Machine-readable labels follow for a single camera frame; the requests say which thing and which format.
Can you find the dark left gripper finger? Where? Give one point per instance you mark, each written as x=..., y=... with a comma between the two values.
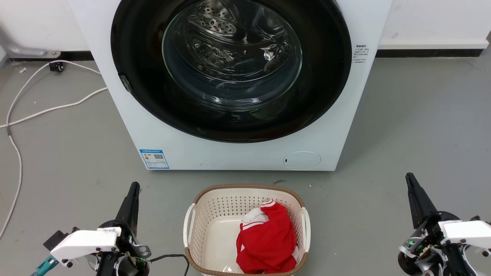
x=133, y=214
x=124, y=209

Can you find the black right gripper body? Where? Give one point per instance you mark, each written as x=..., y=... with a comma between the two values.
x=425, y=249

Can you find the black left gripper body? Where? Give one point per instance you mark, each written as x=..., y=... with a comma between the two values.
x=130, y=264

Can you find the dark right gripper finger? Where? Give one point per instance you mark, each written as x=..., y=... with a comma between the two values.
x=414, y=207
x=425, y=203

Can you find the black round glass washer door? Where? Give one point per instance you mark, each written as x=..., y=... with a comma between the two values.
x=322, y=96

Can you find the white front-load washing machine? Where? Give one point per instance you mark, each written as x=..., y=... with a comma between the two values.
x=230, y=155

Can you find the blue energy label sticker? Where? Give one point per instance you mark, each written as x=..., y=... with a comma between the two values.
x=154, y=159

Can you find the white plastic laundry basket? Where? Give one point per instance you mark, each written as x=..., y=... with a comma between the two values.
x=215, y=214

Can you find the round white filter cover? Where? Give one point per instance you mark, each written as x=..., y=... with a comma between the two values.
x=303, y=160

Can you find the red and white garment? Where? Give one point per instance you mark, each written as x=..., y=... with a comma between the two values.
x=268, y=241

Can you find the small printed text label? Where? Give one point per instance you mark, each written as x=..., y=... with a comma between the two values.
x=361, y=53

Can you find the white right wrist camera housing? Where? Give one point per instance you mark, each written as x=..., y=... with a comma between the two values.
x=466, y=232

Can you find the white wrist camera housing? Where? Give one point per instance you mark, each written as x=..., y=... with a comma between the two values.
x=466, y=232
x=84, y=243

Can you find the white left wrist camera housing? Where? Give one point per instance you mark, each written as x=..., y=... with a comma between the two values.
x=84, y=243

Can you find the grey wall pipe bracket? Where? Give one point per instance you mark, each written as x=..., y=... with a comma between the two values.
x=23, y=50

